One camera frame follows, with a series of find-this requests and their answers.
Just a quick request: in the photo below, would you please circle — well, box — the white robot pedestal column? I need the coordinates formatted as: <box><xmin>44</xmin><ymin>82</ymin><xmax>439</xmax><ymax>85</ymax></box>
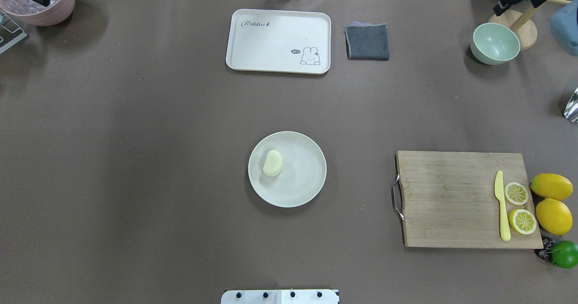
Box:
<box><xmin>220</xmin><ymin>288</ymin><xmax>340</xmax><ymax>304</ymax></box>

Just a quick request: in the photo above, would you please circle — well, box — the white steamed bun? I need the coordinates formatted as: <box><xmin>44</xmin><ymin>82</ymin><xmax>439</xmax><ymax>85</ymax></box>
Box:
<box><xmin>262</xmin><ymin>150</ymin><xmax>284</xmax><ymax>177</ymax></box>

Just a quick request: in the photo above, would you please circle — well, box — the green lime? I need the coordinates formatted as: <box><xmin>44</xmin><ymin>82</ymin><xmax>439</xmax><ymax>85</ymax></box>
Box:
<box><xmin>550</xmin><ymin>240</ymin><xmax>578</xmax><ymax>269</ymax></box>

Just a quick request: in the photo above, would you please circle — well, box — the left whole yellow lemon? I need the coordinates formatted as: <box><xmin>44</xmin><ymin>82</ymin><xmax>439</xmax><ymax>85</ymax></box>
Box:
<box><xmin>535</xmin><ymin>198</ymin><xmax>573</xmax><ymax>236</ymax></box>

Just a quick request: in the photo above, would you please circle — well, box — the left lemon half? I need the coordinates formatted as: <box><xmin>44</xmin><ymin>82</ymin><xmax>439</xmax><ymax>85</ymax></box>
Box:
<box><xmin>504</xmin><ymin>182</ymin><xmax>530</xmax><ymax>206</ymax></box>

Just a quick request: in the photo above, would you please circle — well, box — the metal ice scoop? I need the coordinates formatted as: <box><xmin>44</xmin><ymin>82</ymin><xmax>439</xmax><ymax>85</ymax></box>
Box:
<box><xmin>562</xmin><ymin>88</ymin><xmax>578</xmax><ymax>123</ymax></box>

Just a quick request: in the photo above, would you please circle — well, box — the wooden cutting board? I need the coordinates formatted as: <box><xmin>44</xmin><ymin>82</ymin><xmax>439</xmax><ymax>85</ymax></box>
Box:
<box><xmin>392</xmin><ymin>151</ymin><xmax>542</xmax><ymax>249</ymax></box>

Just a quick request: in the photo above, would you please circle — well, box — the yellow plastic knife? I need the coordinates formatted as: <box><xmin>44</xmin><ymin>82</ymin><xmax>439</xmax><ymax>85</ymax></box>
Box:
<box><xmin>494</xmin><ymin>170</ymin><xmax>511</xmax><ymax>242</ymax></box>

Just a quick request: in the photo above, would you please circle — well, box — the mint green bowl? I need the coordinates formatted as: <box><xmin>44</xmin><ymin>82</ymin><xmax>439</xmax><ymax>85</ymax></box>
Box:
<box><xmin>469</xmin><ymin>23</ymin><xmax>522</xmax><ymax>65</ymax></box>

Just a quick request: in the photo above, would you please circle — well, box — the white cup rack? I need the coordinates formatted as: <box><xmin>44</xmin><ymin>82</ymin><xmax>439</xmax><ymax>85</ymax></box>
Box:
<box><xmin>0</xmin><ymin>10</ymin><xmax>28</xmax><ymax>54</ymax></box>

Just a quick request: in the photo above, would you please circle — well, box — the folded grey cloth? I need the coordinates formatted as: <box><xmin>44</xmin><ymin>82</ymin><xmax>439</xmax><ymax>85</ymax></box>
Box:
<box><xmin>345</xmin><ymin>22</ymin><xmax>390</xmax><ymax>61</ymax></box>

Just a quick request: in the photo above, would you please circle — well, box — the right whole yellow lemon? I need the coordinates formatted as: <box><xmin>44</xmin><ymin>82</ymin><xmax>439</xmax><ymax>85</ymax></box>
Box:
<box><xmin>529</xmin><ymin>173</ymin><xmax>573</xmax><ymax>201</ymax></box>

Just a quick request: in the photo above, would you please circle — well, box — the pink bowl with ice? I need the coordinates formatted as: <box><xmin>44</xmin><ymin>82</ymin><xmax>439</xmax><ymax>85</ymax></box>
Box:
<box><xmin>0</xmin><ymin>0</ymin><xmax>75</xmax><ymax>27</ymax></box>

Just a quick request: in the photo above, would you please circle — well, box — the beige serving tray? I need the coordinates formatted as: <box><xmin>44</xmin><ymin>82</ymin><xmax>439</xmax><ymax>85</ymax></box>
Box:
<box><xmin>225</xmin><ymin>9</ymin><xmax>331</xmax><ymax>74</ymax></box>

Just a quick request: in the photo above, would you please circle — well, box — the cream round plate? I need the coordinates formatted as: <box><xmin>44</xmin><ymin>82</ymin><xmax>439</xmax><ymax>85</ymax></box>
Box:
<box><xmin>247</xmin><ymin>131</ymin><xmax>327</xmax><ymax>208</ymax></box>

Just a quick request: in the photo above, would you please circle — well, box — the wooden mug tree stand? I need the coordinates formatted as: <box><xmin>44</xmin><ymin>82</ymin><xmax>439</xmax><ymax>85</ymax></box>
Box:
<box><xmin>489</xmin><ymin>0</ymin><xmax>578</xmax><ymax>56</ymax></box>

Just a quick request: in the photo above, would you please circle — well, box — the whole yellow lemon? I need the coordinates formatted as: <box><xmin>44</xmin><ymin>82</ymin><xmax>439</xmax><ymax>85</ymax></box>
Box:
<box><xmin>535</xmin><ymin>198</ymin><xmax>573</xmax><ymax>236</ymax></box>
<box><xmin>529</xmin><ymin>173</ymin><xmax>573</xmax><ymax>201</ymax></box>

